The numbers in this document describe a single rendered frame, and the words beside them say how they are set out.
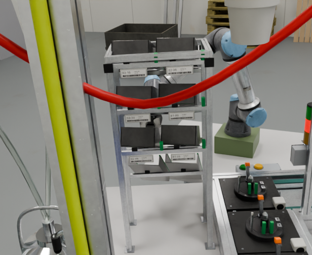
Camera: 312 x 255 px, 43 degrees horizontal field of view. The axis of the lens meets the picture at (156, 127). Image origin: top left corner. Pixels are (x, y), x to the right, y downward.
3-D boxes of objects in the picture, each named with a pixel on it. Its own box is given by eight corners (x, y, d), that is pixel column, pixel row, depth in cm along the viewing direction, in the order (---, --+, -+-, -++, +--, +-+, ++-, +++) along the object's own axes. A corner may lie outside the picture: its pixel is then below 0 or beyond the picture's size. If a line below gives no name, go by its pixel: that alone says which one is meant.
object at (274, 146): (182, 123, 277) (182, 119, 276) (320, 139, 243) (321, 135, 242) (140, 173, 220) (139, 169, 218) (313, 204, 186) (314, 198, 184)
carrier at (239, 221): (227, 215, 163) (227, 189, 157) (286, 212, 162) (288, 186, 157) (237, 257, 141) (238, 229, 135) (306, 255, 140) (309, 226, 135)
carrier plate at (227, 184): (219, 181, 186) (219, 177, 185) (270, 179, 185) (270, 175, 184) (226, 213, 164) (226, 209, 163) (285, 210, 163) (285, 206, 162)
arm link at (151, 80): (164, 78, 192) (150, 70, 189) (164, 94, 185) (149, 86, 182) (155, 87, 198) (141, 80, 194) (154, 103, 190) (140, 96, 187)
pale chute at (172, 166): (173, 178, 184) (174, 169, 185) (202, 179, 181) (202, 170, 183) (164, 162, 158) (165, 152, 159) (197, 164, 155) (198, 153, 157)
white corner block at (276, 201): (271, 204, 167) (272, 196, 166) (282, 204, 167) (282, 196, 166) (274, 211, 163) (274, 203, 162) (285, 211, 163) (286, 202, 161)
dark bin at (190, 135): (171, 141, 174) (172, 125, 174) (201, 142, 171) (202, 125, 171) (160, 144, 146) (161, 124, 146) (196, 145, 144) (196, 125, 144)
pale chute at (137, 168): (141, 179, 184) (142, 170, 186) (169, 181, 182) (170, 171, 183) (126, 164, 158) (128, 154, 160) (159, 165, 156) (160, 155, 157)
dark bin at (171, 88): (170, 108, 167) (170, 90, 167) (201, 108, 165) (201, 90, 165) (158, 104, 140) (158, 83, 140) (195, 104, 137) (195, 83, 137)
